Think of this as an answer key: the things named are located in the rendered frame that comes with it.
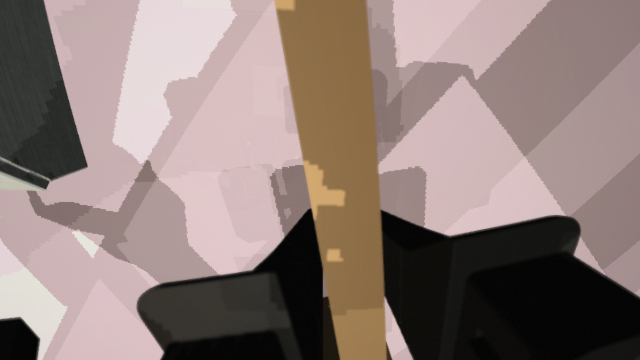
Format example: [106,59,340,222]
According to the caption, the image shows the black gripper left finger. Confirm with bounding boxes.
[136,208,323,360]

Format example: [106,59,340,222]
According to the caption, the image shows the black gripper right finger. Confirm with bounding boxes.
[381,210,581,360]

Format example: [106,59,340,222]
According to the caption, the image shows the orange wooden block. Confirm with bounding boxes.
[323,297,392,360]

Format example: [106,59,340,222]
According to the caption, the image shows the long wooden rail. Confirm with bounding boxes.
[274,0,387,360]

